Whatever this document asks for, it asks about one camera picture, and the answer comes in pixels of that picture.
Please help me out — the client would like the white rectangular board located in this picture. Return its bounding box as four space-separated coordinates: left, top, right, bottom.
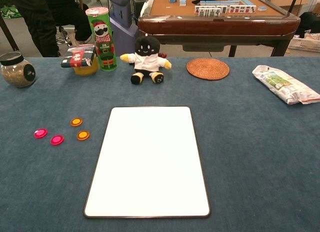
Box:
83 106 211 219

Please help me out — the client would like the blue machine base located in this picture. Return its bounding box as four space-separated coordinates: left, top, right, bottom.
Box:
102 0 139 47

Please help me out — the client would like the white plastic basket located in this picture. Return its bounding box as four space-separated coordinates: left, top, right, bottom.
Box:
287 36 320 53

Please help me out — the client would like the dark metal pole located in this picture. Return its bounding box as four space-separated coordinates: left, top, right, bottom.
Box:
0 14 20 52

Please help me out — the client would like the wheeled metal stool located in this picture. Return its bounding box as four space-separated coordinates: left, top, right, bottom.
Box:
56 23 75 47

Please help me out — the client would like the black plush doll white coat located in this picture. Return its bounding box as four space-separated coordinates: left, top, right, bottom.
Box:
119 34 173 85

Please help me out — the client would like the green patterned bag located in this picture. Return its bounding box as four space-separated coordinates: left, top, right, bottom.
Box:
0 4 22 18

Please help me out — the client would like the round woven rattan coaster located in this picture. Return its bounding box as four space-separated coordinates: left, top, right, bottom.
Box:
186 57 231 81

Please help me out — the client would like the black bag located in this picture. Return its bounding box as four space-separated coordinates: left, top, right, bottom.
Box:
297 11 320 38

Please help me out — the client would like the green Pringles can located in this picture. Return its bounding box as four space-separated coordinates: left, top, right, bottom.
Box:
85 6 119 72

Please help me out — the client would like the brown mahjong table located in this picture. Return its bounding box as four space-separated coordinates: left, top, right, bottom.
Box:
137 0 302 57

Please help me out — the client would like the white printed snack bag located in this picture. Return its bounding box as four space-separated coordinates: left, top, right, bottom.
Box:
251 65 320 105

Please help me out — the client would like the dark patterned gift box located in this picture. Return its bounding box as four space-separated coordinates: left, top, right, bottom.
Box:
60 44 97 68

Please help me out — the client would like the yellow round container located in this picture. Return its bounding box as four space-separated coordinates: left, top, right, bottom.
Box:
73 57 100 76

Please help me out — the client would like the pink round magnet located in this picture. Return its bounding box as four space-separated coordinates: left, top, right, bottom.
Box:
50 134 65 146
33 128 49 139

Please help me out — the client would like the person in black trousers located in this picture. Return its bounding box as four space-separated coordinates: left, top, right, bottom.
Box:
2 0 61 57
47 0 93 44

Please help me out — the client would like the glass jar black lid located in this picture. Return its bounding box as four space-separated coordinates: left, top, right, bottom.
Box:
0 51 37 88

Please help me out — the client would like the mahjong tile row faces shown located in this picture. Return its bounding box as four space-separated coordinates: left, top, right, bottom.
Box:
228 4 257 14
194 6 222 17

